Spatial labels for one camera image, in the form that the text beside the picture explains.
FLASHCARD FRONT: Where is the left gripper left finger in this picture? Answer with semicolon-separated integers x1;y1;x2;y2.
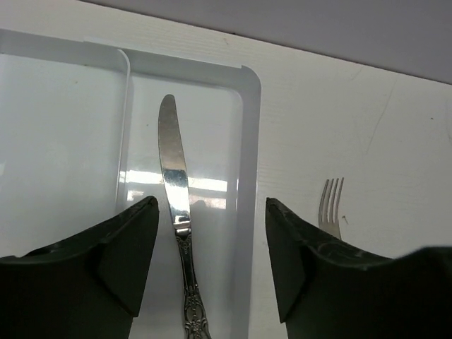
1;196;159;338

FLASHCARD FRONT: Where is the white divided cutlery tray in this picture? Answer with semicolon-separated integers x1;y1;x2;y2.
1;29;261;338

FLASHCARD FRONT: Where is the black handled fork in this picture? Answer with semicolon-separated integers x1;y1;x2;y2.
318;177;344;240

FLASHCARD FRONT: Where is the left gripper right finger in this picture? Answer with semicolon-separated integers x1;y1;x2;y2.
265;198;451;338

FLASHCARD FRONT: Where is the ornate silver knife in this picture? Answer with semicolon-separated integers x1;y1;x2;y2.
157;94;211;338

